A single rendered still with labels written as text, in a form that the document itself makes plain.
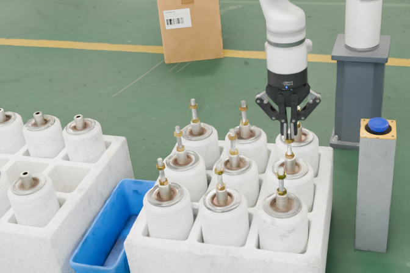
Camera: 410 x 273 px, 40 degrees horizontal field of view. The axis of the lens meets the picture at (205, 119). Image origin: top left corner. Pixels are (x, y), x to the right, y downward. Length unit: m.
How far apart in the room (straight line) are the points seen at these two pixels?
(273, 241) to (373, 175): 0.27
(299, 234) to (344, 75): 0.61
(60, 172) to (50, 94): 0.79
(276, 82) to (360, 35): 0.54
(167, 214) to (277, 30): 0.42
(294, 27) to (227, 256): 0.45
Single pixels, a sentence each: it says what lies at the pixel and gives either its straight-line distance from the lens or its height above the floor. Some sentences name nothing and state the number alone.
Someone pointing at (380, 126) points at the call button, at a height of 0.33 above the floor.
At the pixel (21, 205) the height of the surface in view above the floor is 0.23.
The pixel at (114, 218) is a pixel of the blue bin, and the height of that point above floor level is 0.06.
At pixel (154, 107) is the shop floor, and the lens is 1.97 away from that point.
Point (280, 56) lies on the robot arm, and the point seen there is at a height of 0.53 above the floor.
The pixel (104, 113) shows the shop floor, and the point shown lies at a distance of 1.99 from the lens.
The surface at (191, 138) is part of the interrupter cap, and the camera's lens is 1.30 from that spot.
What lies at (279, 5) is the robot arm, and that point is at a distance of 1.01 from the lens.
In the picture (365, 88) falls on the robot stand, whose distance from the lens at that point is 1.58.
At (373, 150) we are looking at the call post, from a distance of 1.19.
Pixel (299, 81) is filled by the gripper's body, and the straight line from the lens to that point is 1.04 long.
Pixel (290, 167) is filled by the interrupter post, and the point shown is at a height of 0.26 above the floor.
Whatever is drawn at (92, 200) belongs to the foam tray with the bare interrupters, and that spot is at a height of 0.14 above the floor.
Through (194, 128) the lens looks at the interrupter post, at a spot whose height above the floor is 0.27.
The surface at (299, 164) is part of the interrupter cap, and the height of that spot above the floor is 0.25.
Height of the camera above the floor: 0.96
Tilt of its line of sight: 31 degrees down
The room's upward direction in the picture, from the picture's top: 7 degrees counter-clockwise
